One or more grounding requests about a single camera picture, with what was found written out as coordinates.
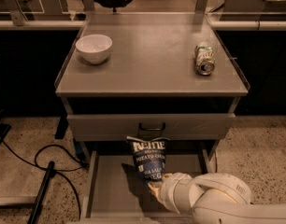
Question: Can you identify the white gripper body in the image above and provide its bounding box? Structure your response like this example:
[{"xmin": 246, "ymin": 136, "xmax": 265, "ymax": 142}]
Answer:
[{"xmin": 159, "ymin": 173, "xmax": 193, "ymax": 214}]

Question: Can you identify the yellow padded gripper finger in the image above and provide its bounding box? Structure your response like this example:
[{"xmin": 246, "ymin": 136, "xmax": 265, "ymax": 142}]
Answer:
[{"xmin": 148, "ymin": 173, "xmax": 172, "ymax": 201}]

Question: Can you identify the blue Kettle chip bag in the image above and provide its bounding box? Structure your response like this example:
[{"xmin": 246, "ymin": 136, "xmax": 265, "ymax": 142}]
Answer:
[{"xmin": 126, "ymin": 136, "xmax": 168, "ymax": 182}]

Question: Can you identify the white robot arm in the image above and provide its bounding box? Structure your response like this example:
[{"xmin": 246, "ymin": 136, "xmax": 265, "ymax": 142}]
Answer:
[{"xmin": 148, "ymin": 173, "xmax": 286, "ymax": 224}]

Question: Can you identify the open middle drawer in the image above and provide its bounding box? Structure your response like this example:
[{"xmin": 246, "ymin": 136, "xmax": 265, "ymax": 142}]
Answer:
[{"xmin": 79, "ymin": 149, "xmax": 226, "ymax": 224}]

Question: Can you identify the closed top drawer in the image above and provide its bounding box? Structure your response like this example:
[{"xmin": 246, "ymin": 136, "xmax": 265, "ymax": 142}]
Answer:
[{"xmin": 67, "ymin": 113, "xmax": 236, "ymax": 141}]

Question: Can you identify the grey drawer cabinet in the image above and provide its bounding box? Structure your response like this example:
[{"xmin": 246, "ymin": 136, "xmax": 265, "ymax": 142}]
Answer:
[{"xmin": 54, "ymin": 12, "xmax": 251, "ymax": 224}]

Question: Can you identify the black bar on floor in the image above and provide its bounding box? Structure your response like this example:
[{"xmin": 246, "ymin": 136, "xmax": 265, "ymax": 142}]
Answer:
[{"xmin": 27, "ymin": 161, "xmax": 55, "ymax": 224}]

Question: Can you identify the crushed green soda can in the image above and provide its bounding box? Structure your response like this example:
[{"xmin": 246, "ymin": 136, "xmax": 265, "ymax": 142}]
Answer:
[{"xmin": 195, "ymin": 42, "xmax": 215, "ymax": 76}]

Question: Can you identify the white ceramic bowl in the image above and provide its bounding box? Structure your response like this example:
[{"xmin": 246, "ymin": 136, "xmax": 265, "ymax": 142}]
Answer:
[{"xmin": 76, "ymin": 35, "xmax": 113, "ymax": 64}]

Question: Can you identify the black drawer handle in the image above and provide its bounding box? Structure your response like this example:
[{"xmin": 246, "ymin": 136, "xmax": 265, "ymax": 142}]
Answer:
[{"xmin": 138, "ymin": 122, "xmax": 166, "ymax": 132}]

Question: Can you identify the black floor cable left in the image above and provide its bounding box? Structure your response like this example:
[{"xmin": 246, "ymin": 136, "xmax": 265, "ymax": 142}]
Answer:
[{"xmin": 0, "ymin": 133, "xmax": 90, "ymax": 221}]

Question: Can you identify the white horizontal rail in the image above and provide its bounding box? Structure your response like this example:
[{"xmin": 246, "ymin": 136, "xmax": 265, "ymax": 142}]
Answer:
[{"xmin": 0, "ymin": 20, "xmax": 286, "ymax": 31}]

